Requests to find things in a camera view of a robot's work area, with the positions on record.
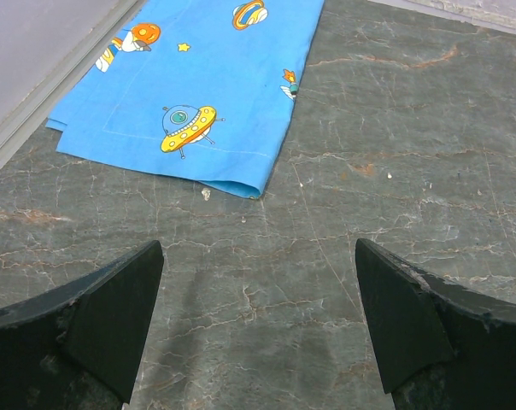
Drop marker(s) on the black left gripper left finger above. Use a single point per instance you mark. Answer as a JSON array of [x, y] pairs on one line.
[[79, 346]]

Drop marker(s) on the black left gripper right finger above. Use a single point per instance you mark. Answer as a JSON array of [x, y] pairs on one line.
[[438, 344]]

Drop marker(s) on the blue space-print cloth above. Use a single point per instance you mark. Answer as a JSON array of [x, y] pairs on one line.
[[198, 90]]

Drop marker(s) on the aluminium frame rail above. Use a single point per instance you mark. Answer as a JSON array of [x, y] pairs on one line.
[[45, 49]]

